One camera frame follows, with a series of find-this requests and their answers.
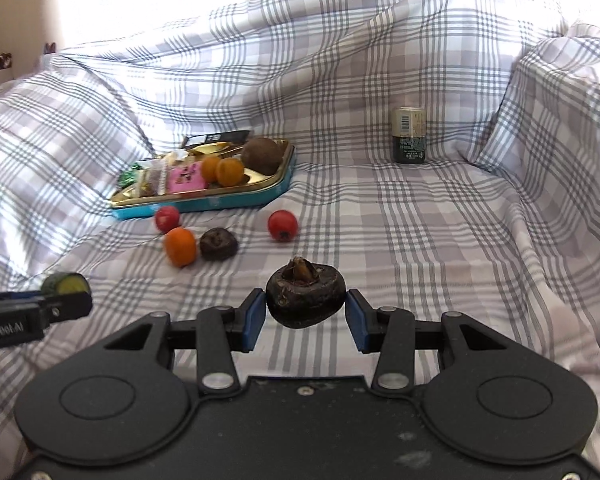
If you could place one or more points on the pink snack packet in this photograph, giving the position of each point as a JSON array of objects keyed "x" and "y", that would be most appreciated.
[{"x": 185, "y": 179}]

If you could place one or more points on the small red fruit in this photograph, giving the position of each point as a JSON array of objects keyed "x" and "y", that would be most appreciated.
[{"x": 167, "y": 218}]

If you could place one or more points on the blue and gold tin tray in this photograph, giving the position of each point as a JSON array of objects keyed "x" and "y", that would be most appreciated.
[{"x": 205, "y": 202}]

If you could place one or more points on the black snack packet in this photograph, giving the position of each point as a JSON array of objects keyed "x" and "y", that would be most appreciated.
[{"x": 220, "y": 137}]

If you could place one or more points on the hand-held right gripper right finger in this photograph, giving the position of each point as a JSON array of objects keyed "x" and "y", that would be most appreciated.
[{"x": 356, "y": 323}]

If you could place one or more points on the gold foil wrapper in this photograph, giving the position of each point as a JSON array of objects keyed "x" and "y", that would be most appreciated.
[{"x": 211, "y": 149}]

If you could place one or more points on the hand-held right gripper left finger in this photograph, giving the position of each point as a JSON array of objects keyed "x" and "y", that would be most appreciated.
[{"x": 254, "y": 321}]

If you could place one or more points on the green wrapped candy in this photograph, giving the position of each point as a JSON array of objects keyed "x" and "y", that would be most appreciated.
[{"x": 130, "y": 176}]

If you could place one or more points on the small purple item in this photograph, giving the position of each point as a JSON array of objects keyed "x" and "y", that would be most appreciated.
[{"x": 50, "y": 46}]

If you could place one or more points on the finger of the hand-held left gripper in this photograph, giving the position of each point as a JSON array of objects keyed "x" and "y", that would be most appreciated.
[
  {"x": 15, "y": 296},
  {"x": 66, "y": 306}
]

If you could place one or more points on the brown round fruit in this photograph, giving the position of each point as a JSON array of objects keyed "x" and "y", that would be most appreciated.
[{"x": 261, "y": 153}]

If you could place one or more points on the clear packet of nuts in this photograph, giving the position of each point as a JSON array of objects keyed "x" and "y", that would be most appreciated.
[{"x": 152, "y": 180}]

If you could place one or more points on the small orange kumquat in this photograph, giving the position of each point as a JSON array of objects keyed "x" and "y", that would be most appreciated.
[
  {"x": 210, "y": 168},
  {"x": 230, "y": 172}
]

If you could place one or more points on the green cucumber piece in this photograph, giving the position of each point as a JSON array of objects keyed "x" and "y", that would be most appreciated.
[{"x": 65, "y": 283}]

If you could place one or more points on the grey plaid bed sheet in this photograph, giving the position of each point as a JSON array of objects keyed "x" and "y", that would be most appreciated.
[{"x": 405, "y": 235}]

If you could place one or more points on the orange tangerine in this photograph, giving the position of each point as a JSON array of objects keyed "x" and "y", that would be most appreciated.
[{"x": 181, "y": 246}]

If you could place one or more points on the small red tomato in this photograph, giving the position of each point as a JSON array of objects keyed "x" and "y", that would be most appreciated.
[{"x": 282, "y": 225}]

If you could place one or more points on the dark water chestnut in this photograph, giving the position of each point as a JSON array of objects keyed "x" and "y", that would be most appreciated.
[
  {"x": 302, "y": 296},
  {"x": 218, "y": 244}
]

